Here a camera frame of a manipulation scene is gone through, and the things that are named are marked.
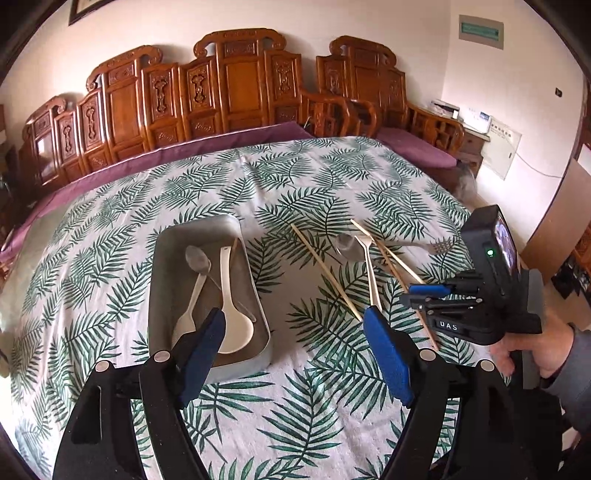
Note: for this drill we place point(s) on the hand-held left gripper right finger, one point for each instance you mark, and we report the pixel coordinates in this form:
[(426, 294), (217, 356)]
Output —
[(388, 355)]

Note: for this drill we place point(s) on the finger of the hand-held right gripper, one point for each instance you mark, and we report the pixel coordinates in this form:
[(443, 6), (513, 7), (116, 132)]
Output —
[(415, 302), (427, 290)]

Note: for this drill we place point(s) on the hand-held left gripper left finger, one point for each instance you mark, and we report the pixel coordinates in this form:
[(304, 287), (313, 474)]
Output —
[(203, 350)]

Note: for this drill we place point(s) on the large cream serving spoon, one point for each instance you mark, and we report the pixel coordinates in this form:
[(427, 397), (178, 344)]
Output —
[(235, 330)]

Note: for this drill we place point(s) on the metal fork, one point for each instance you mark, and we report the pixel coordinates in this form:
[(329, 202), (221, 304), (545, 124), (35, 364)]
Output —
[(441, 247)]

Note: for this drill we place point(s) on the cream plastic fork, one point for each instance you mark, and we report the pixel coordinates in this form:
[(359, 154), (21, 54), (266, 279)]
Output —
[(371, 277)]

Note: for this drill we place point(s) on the metal spoon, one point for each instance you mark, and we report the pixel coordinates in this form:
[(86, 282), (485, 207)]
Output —
[(197, 259), (348, 247)]

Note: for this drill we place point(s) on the grey rectangular container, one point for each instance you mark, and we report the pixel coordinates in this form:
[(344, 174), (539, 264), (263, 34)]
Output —
[(210, 233)]

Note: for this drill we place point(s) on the person's right forearm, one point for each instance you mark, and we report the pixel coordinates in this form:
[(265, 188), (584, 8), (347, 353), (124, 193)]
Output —
[(577, 378)]

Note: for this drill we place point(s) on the person's right hand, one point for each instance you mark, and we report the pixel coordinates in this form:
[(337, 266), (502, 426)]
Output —
[(554, 350)]

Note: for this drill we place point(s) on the leaf-print tablecloth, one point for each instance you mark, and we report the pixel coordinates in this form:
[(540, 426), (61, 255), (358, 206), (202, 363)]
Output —
[(300, 392)]

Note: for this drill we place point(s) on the tan board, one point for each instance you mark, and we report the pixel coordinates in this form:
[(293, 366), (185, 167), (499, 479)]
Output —
[(558, 217)]

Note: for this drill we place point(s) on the grey fluffy bundle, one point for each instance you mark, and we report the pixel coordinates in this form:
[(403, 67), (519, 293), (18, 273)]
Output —
[(464, 184)]

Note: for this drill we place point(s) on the purple armchair cushion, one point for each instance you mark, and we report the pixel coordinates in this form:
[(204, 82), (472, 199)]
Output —
[(415, 145)]

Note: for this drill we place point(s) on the wooden side table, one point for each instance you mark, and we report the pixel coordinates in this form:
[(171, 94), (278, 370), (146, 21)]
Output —
[(471, 143)]

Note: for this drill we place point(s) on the white box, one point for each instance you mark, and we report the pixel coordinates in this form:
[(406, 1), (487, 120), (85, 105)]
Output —
[(445, 109)]

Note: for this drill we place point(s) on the long purple sofa cushion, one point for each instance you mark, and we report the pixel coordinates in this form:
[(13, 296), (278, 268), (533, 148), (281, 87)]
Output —
[(184, 143)]

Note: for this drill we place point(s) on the carved wooden armchair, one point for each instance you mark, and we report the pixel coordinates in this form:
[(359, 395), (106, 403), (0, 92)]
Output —
[(369, 74)]

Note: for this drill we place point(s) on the carved wooden sofa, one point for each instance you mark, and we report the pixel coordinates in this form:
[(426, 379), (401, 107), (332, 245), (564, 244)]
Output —
[(240, 87)]

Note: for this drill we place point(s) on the framed floral painting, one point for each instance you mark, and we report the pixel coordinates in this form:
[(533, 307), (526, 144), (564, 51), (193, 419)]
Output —
[(83, 9)]

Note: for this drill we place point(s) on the white wall cabinet door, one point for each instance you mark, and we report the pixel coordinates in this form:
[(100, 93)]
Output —
[(501, 152)]

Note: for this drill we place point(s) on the white wall device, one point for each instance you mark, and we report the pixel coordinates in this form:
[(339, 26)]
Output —
[(478, 119)]

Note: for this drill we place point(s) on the grey wall panel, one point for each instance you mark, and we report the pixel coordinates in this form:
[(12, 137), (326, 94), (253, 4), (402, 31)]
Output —
[(480, 32)]

